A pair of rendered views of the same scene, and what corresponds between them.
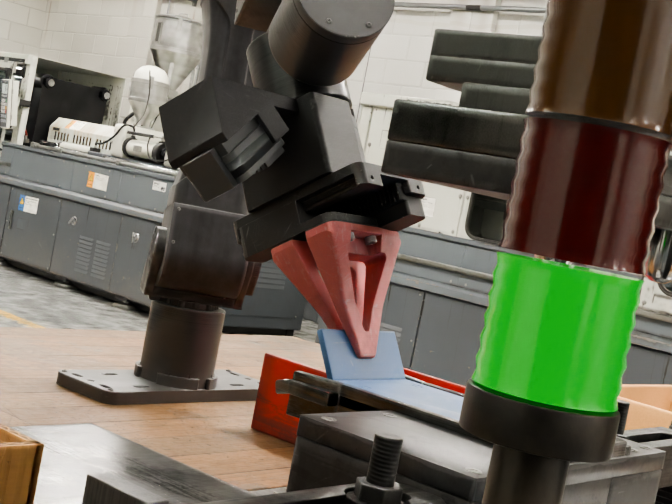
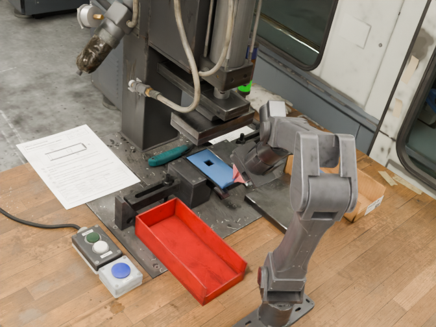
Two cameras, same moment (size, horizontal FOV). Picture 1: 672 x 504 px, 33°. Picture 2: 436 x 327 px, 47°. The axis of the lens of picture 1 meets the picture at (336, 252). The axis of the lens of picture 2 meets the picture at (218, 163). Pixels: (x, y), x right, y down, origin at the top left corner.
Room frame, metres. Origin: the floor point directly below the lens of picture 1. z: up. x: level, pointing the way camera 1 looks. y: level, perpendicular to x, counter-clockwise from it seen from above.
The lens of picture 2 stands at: (1.62, -0.01, 1.79)
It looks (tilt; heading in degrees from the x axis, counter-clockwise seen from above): 38 degrees down; 184
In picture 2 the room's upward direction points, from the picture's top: 10 degrees clockwise
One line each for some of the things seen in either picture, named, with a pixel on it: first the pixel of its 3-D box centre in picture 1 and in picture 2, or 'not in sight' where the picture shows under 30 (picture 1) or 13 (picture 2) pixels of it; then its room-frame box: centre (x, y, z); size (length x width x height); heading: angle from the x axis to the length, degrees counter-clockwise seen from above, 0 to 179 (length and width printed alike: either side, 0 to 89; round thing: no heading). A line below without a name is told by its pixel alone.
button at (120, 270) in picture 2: not in sight; (121, 272); (0.95, -0.22, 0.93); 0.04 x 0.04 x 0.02
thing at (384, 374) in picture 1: (459, 387); (217, 165); (0.62, -0.08, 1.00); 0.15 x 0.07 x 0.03; 51
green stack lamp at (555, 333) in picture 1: (556, 329); (244, 83); (0.30, -0.06, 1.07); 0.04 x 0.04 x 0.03
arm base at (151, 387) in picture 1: (181, 345); (276, 307); (0.96, 0.11, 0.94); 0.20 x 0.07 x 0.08; 141
